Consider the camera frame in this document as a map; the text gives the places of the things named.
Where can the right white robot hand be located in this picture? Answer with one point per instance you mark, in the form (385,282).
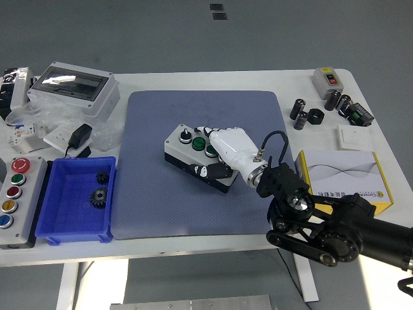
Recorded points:
(232,145)

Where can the grey four-button control box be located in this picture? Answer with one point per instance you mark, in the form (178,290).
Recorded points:
(174,147)

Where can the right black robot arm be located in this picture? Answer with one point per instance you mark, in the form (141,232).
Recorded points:
(284,181)

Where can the grey five-button control box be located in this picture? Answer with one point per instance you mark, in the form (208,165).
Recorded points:
(29,193)

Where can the black capacitor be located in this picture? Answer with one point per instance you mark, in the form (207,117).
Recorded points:
(298,109)
(331,100)
(342,104)
(301,120)

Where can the black hex nut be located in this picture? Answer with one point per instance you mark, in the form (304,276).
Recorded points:
(315,117)

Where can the grey-blue table mat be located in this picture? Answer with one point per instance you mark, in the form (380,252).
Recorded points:
(161,210)

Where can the yellow white carton box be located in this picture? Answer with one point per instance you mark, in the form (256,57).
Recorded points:
(338,168)

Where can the dark floor plate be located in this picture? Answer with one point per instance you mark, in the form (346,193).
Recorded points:
(219,16)
(216,7)

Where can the black module green terminal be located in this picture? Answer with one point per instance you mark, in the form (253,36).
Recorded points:
(361,114)

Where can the small black gear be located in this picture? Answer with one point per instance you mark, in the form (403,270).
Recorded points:
(101,177)

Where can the grey distribution box clear lid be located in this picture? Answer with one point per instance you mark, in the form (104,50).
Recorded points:
(100,100)

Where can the large black gear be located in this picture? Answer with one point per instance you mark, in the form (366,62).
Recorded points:
(98,197)

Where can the white table leg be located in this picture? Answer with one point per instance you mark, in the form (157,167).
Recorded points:
(306,277)
(69,284)

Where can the black power adapter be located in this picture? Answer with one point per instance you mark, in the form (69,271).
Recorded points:
(79,135)

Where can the grey metal plate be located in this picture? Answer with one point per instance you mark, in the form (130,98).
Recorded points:
(193,305)

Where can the blue plastic bin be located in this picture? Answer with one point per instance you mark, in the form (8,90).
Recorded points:
(64,200)

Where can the clear plastic bag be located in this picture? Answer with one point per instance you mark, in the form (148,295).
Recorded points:
(58,114)

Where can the white circuit breaker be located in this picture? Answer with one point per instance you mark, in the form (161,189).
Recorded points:
(24,135)

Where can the white wrapped box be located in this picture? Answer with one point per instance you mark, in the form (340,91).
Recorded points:
(21,93)

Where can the black foil bag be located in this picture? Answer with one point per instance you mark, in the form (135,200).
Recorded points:
(6,93)

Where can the grey two-button switch box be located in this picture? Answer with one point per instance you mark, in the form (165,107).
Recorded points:
(321,82)

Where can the white wall switch panel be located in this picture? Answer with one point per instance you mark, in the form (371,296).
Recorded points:
(355,137)

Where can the white wall socket plate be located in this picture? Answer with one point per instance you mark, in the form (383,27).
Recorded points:
(56,137)

